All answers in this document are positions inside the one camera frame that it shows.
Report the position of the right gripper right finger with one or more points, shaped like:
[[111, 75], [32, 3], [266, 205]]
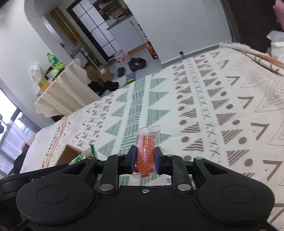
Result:
[[175, 167]]

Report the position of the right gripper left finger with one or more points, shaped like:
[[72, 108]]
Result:
[[113, 167]]

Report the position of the orange jelly snack packet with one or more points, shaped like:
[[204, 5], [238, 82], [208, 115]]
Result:
[[145, 142]]

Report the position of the green round biscuit packet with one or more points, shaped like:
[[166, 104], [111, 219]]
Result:
[[88, 153]]

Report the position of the brown cardboard box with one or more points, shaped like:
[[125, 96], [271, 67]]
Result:
[[63, 155]]

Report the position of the patterned bedspread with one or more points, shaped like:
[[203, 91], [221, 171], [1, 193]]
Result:
[[225, 105]]

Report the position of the dotted cream tablecloth table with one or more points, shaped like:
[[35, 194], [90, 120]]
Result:
[[67, 93]]

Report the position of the black slipper single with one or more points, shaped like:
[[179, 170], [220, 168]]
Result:
[[120, 71]]

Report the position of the black slippers pile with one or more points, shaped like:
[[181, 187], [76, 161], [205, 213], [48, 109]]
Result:
[[137, 64]]

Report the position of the pink water bottle pack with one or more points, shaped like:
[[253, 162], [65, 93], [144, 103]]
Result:
[[121, 56]]

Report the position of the green soda bottle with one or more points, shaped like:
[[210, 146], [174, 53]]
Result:
[[54, 62]]

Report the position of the white crumpled cloth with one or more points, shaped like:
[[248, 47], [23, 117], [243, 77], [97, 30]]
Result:
[[276, 38]]

